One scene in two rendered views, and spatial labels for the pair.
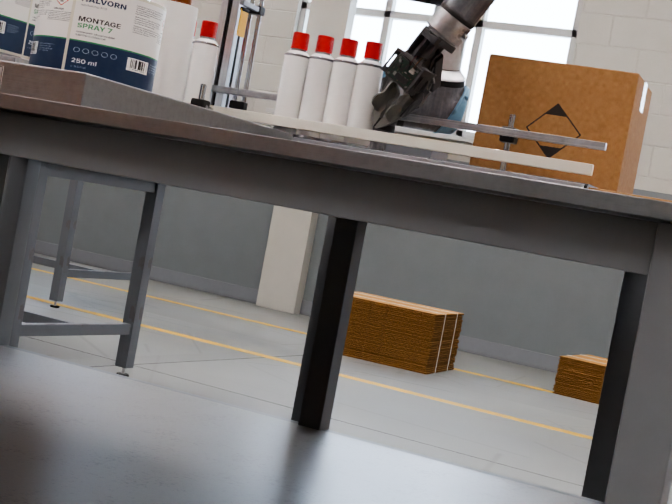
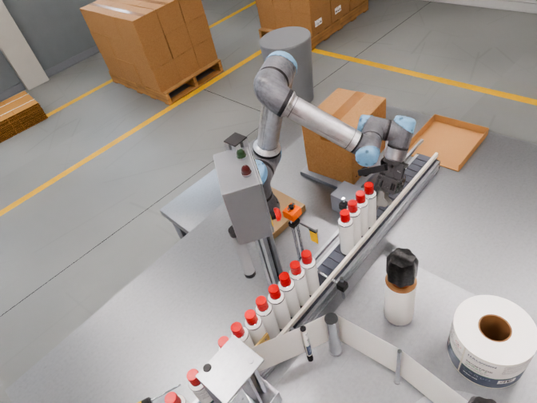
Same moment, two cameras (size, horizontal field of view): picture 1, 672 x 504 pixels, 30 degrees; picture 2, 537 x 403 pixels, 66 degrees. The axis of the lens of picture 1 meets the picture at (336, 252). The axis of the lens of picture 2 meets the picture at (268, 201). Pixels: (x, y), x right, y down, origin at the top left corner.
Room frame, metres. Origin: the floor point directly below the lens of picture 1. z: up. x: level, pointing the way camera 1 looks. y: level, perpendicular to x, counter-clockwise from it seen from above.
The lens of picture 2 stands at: (2.25, 1.09, 2.11)
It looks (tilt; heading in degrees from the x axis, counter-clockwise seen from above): 43 degrees down; 298
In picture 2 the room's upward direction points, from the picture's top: 14 degrees counter-clockwise
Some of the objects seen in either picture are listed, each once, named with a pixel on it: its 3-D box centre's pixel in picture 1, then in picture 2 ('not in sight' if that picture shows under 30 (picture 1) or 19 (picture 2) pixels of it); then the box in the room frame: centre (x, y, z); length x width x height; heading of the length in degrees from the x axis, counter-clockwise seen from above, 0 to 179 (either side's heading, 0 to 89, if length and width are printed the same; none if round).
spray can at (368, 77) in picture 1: (365, 95); (369, 205); (2.43, 0.00, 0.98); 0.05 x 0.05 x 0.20
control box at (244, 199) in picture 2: not in sight; (244, 194); (2.69, 0.39, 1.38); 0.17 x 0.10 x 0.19; 122
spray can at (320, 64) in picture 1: (317, 88); (353, 222); (2.47, 0.09, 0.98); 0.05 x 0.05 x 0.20
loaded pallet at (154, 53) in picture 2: not in sight; (153, 40); (5.23, -2.73, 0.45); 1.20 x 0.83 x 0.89; 156
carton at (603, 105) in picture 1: (560, 137); (345, 135); (2.60, -0.41, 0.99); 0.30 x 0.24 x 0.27; 70
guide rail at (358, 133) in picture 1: (318, 127); (368, 234); (2.42, 0.08, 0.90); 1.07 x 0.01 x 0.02; 67
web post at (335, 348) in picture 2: not in sight; (333, 334); (2.45, 0.53, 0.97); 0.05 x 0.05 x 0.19
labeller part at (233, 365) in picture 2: not in sight; (229, 368); (2.65, 0.75, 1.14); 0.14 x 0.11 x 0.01; 67
